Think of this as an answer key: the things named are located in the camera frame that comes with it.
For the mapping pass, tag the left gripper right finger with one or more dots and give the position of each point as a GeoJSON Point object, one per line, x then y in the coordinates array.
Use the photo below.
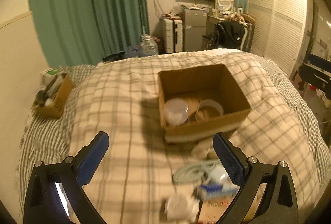
{"type": "Point", "coordinates": [279, 201]}

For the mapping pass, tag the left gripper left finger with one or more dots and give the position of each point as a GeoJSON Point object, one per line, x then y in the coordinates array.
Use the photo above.
{"type": "Point", "coordinates": [42, 202]}

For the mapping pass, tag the white lace cloth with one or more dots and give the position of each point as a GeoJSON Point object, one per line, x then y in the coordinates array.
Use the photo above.
{"type": "Point", "coordinates": [182, 208]}

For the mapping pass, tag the grey tape roll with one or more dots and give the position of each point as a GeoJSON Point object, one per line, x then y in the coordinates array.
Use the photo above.
{"type": "Point", "coordinates": [208, 109]}

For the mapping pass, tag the clear plastic water bottle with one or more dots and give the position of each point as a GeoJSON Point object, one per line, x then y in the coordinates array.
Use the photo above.
{"type": "Point", "coordinates": [175, 111]}

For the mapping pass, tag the blue white tissue pack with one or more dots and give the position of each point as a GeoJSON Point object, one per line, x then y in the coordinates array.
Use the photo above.
{"type": "Point", "coordinates": [213, 191]}

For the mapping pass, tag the brown rectangular carton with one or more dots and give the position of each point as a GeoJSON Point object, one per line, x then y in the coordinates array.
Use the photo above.
{"type": "Point", "coordinates": [212, 210]}

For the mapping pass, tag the white louvered wardrobe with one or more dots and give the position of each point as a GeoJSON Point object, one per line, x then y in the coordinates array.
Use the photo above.
{"type": "Point", "coordinates": [279, 30]}

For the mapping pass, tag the small cardboard box with items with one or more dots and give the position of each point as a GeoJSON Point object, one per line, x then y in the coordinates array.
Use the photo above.
{"type": "Point", "coordinates": [50, 100]}

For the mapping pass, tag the open cardboard box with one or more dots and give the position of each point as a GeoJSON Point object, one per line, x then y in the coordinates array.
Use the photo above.
{"type": "Point", "coordinates": [194, 85]}

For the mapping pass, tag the black jacket on chair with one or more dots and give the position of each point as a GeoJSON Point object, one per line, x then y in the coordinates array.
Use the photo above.
{"type": "Point", "coordinates": [227, 34]}

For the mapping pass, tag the silver mini fridge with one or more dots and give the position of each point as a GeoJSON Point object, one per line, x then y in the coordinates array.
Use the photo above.
{"type": "Point", "coordinates": [194, 27]}

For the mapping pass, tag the white suitcase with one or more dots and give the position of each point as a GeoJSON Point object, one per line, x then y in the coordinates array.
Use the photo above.
{"type": "Point", "coordinates": [172, 35]}

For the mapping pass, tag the large water jug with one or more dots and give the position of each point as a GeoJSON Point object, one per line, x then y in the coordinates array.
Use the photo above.
{"type": "Point", "coordinates": [148, 45]}

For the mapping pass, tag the large green curtain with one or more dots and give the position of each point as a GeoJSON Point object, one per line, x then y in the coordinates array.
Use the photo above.
{"type": "Point", "coordinates": [73, 32]}

